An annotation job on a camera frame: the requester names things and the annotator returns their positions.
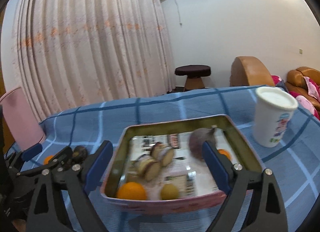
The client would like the dark water chestnut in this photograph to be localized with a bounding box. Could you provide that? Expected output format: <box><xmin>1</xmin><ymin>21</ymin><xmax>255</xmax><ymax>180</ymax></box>
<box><xmin>72</xmin><ymin>145</ymin><xmax>88</xmax><ymax>164</ymax></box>

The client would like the large orange tangerine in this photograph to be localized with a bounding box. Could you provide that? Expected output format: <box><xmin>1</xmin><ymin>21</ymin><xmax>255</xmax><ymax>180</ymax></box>
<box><xmin>43</xmin><ymin>155</ymin><xmax>54</xmax><ymax>165</ymax></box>

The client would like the small orange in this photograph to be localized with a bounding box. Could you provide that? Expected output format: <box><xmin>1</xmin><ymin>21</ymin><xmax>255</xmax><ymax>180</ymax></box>
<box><xmin>218</xmin><ymin>149</ymin><xmax>232</xmax><ymax>161</ymax></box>
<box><xmin>116</xmin><ymin>182</ymin><xmax>148</xmax><ymax>201</ymax></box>

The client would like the pink metal tin box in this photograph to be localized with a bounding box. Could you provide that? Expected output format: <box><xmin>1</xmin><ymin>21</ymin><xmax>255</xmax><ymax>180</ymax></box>
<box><xmin>100</xmin><ymin>114</ymin><xmax>263</xmax><ymax>215</ymax></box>

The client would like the small green-yellow fruit front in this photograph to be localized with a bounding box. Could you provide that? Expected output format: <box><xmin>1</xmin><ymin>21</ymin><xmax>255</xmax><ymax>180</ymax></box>
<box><xmin>160</xmin><ymin>183</ymin><xmax>180</xmax><ymax>200</ymax></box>

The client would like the purple passion fruit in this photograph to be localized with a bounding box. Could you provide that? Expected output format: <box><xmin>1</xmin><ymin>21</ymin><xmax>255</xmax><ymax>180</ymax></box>
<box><xmin>188</xmin><ymin>126</ymin><xmax>216</xmax><ymax>162</ymax></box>

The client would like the pink cylindrical appliance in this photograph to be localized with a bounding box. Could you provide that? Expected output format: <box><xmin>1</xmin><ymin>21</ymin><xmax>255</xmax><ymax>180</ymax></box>
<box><xmin>1</xmin><ymin>87</ymin><xmax>46</xmax><ymax>151</ymax></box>

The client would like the blue plaid tablecloth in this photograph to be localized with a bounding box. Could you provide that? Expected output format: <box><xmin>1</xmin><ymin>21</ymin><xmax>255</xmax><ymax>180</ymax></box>
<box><xmin>4</xmin><ymin>85</ymin><xmax>320</xmax><ymax>232</ymax></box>

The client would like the white paper cup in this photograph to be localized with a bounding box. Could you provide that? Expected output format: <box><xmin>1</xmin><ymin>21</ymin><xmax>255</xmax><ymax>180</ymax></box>
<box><xmin>253</xmin><ymin>86</ymin><xmax>298</xmax><ymax>148</ymax></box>

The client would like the floral pink curtain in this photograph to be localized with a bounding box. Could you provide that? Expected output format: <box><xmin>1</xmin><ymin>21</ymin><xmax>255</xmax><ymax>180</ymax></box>
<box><xmin>11</xmin><ymin>0</ymin><xmax>175</xmax><ymax>120</ymax></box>

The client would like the pink blanket on sofa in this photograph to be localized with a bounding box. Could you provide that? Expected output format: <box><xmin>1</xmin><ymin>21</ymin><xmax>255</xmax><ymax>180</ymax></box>
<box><xmin>271</xmin><ymin>74</ymin><xmax>320</xmax><ymax>120</ymax></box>

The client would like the brown leather sofa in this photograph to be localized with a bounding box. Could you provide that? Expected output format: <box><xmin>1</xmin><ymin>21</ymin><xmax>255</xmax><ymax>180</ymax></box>
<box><xmin>285</xmin><ymin>67</ymin><xmax>319</xmax><ymax>113</ymax></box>

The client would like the brown leather armchair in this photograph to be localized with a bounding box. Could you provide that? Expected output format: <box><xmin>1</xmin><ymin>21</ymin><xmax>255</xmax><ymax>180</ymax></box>
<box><xmin>230</xmin><ymin>56</ymin><xmax>275</xmax><ymax>87</ymax></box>

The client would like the dark round stool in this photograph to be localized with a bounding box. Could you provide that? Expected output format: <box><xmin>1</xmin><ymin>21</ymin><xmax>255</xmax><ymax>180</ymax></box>
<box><xmin>175</xmin><ymin>64</ymin><xmax>211</xmax><ymax>92</ymax></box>

